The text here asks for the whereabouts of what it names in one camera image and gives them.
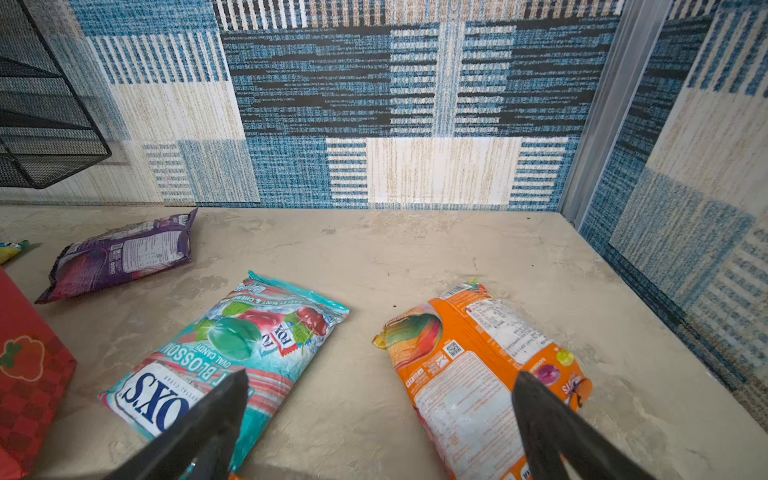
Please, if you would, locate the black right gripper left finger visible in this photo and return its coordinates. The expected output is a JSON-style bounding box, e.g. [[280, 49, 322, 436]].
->
[[107, 368, 248, 479]]

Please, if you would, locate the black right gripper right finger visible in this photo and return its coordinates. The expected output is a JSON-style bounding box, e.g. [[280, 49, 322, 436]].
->
[[511, 372, 653, 480]]

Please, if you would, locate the orange candy bag back side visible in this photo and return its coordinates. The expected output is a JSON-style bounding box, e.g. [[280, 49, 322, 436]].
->
[[373, 280, 593, 479]]

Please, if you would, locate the teal Fox's candy bag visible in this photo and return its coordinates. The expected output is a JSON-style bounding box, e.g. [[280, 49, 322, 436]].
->
[[99, 273, 350, 471]]

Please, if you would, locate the red paper gift bag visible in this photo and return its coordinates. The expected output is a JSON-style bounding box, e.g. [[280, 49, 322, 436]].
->
[[1, 272, 76, 479]]

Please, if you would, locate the purple snack bag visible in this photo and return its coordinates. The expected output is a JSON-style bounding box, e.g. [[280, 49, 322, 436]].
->
[[36, 209, 198, 304]]

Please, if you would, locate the green snack bag far left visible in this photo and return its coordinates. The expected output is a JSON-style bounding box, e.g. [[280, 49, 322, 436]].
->
[[0, 240, 30, 265]]

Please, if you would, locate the black wire mesh shelf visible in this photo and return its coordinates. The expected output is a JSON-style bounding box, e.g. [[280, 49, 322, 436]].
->
[[1, 1, 112, 190]]

